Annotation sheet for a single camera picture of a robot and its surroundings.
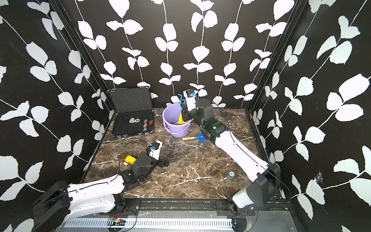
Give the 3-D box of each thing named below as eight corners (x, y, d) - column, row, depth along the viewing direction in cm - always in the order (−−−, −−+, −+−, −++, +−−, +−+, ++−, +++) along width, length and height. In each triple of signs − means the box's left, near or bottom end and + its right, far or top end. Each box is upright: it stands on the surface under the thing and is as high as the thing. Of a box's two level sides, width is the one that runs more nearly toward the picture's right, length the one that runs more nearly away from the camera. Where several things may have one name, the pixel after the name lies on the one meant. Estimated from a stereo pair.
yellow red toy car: (126, 163, 92) (122, 158, 86) (129, 158, 94) (125, 153, 88) (135, 167, 90) (132, 162, 84) (138, 162, 92) (135, 157, 86)
